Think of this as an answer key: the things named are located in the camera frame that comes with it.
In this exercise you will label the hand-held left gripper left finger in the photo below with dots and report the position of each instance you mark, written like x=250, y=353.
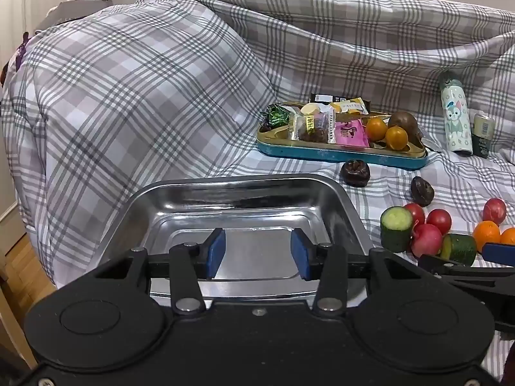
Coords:
x=215, y=253

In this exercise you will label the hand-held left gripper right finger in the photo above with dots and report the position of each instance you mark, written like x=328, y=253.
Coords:
x=301, y=254

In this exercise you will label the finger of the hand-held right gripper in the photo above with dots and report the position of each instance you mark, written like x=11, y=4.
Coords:
x=501, y=254
x=442, y=266

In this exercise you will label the small tangerine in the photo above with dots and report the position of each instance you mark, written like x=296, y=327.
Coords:
x=509, y=236
x=396, y=137
x=486, y=232
x=377, y=128

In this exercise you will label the cucumber piece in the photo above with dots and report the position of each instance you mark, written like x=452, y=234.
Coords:
x=458, y=248
x=396, y=229

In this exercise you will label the red radish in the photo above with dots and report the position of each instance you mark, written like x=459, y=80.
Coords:
x=426, y=241

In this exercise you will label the red apple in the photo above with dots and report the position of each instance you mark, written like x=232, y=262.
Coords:
x=494, y=211

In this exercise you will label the red cherry tomato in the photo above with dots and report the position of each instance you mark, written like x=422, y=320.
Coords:
x=416, y=212
x=439, y=220

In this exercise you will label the stainless steel tray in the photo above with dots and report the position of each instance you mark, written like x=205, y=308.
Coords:
x=241, y=205

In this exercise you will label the blue and gold tin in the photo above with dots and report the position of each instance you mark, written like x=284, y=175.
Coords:
x=342, y=155

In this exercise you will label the green and cream can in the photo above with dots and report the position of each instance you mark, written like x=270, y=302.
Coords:
x=483, y=136

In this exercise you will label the silver foil packet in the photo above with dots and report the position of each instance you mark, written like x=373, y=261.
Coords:
x=430, y=144

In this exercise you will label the clear packet of brown cake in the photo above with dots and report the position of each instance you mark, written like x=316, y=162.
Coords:
x=316, y=128

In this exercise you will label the pink snack packet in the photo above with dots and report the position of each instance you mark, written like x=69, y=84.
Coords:
x=351, y=134

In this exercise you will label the green wrapped candy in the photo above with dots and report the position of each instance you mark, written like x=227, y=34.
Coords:
x=278, y=115

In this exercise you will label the white cartoon print bottle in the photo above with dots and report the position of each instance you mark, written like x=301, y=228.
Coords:
x=454, y=120

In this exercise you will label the pale round pastry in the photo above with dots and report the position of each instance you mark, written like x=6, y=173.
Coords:
x=310, y=109

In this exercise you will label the brown round fruit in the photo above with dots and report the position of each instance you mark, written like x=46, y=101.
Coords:
x=404, y=121

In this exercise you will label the yellow pastry packet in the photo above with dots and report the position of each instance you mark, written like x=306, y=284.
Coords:
x=349, y=107

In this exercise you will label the black snack packet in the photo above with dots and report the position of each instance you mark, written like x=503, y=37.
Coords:
x=326, y=98

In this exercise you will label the plaid blanket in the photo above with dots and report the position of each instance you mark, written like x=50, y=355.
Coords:
x=141, y=88

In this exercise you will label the purple cloth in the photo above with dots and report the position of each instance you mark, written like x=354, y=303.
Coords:
x=20, y=52

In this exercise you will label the grey cardboard box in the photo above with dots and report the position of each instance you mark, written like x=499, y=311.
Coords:
x=72, y=8

